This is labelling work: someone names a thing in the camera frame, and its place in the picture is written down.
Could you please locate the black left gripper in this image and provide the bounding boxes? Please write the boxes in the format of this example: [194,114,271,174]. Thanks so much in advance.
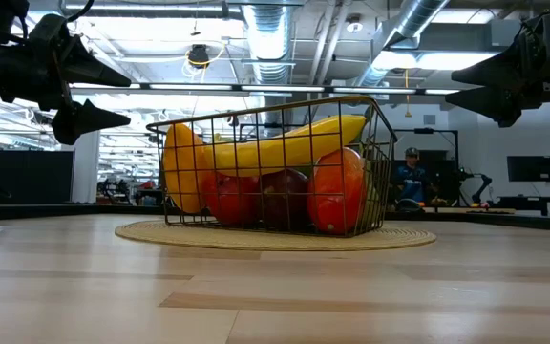
[0,12,133,146]

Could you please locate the yellow bell pepper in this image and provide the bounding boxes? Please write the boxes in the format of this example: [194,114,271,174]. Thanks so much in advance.
[161,122,210,215]

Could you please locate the black wire basket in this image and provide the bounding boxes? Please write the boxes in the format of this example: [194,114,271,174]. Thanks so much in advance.
[145,95,399,239]

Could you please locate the red apple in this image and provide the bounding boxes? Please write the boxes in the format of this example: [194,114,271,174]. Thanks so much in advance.
[307,146,368,236]
[201,170,263,227]

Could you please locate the yellow banana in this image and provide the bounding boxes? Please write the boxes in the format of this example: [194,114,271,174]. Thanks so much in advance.
[201,114,369,180]

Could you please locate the dark red bell pepper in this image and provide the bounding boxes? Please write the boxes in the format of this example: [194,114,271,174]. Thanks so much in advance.
[259,167,313,231]

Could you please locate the white column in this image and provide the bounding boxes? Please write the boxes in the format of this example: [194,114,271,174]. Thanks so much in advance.
[69,128,101,204]

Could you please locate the black monitor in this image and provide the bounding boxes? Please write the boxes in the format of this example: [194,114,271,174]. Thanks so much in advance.
[506,155,550,183]

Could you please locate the black partition panel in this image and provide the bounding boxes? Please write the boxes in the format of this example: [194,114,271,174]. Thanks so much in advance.
[0,148,75,204]

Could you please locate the distant black table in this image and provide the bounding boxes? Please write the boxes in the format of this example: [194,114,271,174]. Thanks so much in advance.
[496,194,550,218]

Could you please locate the person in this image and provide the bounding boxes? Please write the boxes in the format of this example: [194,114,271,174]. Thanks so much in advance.
[391,146,437,212]

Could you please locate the round woven straw mat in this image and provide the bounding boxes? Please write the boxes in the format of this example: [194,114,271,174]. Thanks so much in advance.
[114,219,438,253]

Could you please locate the black distant frame stand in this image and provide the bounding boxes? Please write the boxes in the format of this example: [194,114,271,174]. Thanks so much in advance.
[391,127,460,207]

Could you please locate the yellow hanging cord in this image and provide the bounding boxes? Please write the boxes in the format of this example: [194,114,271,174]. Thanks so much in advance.
[402,69,412,118]

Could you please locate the silver diagonal air duct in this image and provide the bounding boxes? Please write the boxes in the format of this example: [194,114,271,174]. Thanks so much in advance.
[353,0,451,89]

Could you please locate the black ceiling camera yellow cable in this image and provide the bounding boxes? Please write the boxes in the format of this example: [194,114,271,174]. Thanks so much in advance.
[187,43,211,70]

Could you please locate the silver vertical air duct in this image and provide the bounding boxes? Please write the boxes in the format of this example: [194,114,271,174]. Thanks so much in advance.
[240,0,301,140]

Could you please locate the long ceiling light rail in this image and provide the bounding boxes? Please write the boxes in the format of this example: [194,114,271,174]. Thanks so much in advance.
[69,80,462,97]

